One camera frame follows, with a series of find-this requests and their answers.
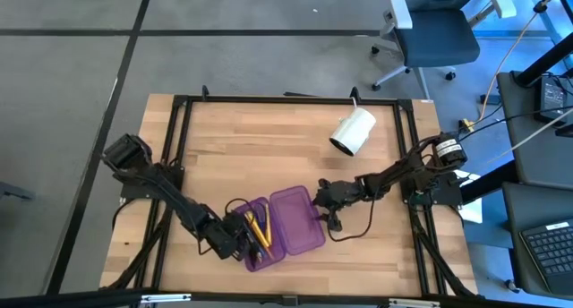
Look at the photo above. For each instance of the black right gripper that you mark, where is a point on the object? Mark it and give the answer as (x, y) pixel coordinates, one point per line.
(340, 192)

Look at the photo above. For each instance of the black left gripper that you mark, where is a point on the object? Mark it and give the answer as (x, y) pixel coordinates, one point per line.
(226, 238)

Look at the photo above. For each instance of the slim yellow pen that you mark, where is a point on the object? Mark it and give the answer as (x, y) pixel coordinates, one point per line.
(264, 243)

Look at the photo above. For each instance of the purple plastic supply box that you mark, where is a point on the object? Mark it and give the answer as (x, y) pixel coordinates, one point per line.
(295, 218)

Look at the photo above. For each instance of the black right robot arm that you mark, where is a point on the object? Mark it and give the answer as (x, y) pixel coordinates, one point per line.
(403, 171)

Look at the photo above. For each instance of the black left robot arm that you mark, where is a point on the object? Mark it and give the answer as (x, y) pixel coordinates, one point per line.
(179, 205)

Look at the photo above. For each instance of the black power adapter box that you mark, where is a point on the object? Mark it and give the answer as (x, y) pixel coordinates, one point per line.
(551, 97)

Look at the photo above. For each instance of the white paper sheet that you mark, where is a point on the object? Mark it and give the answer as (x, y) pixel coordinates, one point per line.
(472, 211)

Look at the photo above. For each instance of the yellow power plug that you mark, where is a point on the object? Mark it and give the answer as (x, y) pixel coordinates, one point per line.
(466, 125)

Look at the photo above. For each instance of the black diagonal stand beam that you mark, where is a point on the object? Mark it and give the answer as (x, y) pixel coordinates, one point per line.
(488, 182)
(544, 62)

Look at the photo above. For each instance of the black crossbar silver brackets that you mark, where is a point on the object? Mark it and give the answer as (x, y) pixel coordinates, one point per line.
(67, 299)

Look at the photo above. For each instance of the dark grey side table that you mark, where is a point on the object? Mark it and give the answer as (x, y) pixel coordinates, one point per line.
(528, 173)
(515, 209)

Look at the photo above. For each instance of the black floor power strip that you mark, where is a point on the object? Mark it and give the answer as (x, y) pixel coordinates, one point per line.
(490, 99)

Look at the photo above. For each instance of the dark blue office chair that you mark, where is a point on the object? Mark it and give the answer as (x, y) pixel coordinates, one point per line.
(436, 37)

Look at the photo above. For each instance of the black keyboard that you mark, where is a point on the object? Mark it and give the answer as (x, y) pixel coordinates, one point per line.
(550, 250)

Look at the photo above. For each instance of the grey chair base leg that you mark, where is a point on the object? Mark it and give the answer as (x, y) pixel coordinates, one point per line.
(13, 191)

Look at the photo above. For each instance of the black metal table frame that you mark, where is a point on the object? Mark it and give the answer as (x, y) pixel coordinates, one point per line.
(291, 100)

